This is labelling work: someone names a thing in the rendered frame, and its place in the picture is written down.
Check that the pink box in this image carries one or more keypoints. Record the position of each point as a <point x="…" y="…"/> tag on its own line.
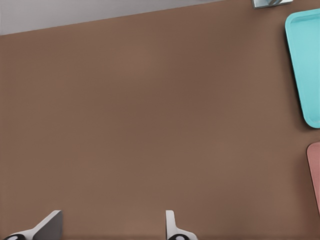
<point x="315" y="167"/>

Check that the pale blue-green tray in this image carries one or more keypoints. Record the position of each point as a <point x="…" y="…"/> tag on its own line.
<point x="306" y="65"/>

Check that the silver frame post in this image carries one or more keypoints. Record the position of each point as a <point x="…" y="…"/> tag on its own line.
<point x="270" y="2"/>

